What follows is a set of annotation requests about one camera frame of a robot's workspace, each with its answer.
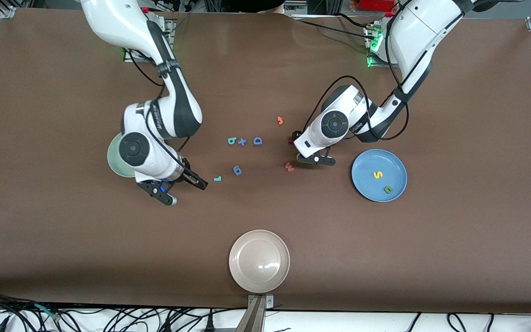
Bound pale green plate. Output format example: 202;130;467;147
107;133;137;178

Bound blue plate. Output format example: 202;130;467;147
351;148;408;202

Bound beige plate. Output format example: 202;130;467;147
229;230;290;294

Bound red box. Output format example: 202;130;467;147
360;0;397;12

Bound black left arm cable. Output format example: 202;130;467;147
303;9;409;141

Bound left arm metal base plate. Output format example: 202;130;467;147
365;23;402;69

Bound thin black table cable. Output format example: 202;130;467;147
299;18;372;37
332;12;374;29

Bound aluminium camera mount post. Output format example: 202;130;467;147
236;294;275;332

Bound teal floor cable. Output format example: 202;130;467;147
34;303;61;321

